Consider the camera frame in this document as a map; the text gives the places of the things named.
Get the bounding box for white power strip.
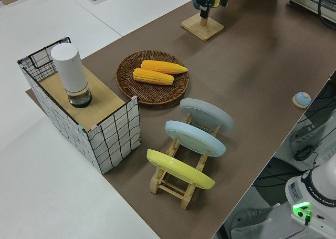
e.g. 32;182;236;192
290;123;331;155

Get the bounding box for wooden mug tree stand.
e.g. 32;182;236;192
180;9;225;41

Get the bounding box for blue desk bell wooden base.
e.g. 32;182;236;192
292;91;312;109

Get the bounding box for brown table mat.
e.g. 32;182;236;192
25;0;336;239

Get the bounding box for wooden plate rack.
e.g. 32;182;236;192
149;112;221;210

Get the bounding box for round woven wicker basket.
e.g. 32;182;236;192
115;49;190;106

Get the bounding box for light blue plate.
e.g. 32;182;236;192
164;120;227;158

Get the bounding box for wire grid rack wooden shelves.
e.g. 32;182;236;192
17;36;141;175

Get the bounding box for black power plug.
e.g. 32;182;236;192
293;146;315;161

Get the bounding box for yellow corn cob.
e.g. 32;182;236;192
132;68;175;87
141;60;189;75

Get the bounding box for gray plate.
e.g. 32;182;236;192
180;98;235;134

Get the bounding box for yellow plate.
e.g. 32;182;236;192
146;149;216;190

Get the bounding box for black oven power cable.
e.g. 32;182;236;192
317;0;336;31

